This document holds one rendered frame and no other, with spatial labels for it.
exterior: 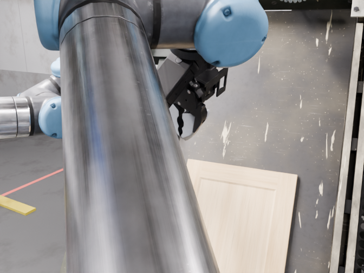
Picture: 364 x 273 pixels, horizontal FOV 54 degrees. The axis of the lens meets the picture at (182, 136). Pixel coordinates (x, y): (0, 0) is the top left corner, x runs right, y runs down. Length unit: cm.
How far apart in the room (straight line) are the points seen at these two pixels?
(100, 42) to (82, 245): 14
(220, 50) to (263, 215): 88
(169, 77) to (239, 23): 20
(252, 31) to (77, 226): 25
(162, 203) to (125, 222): 2
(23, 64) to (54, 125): 694
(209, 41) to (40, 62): 690
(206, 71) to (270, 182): 68
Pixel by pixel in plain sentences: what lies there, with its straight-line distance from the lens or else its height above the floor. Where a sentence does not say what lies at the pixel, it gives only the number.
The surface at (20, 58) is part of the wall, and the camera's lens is 765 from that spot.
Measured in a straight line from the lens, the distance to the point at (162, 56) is 153.
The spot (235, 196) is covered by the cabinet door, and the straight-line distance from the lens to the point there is 120.
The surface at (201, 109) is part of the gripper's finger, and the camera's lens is 56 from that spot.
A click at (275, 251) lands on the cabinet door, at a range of 117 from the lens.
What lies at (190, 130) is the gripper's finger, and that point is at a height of 158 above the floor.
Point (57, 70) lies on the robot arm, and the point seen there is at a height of 166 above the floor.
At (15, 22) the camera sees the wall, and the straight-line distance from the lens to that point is 763.
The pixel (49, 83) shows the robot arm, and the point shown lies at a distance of 84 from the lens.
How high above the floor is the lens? 175
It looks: 17 degrees down
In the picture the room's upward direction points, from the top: straight up
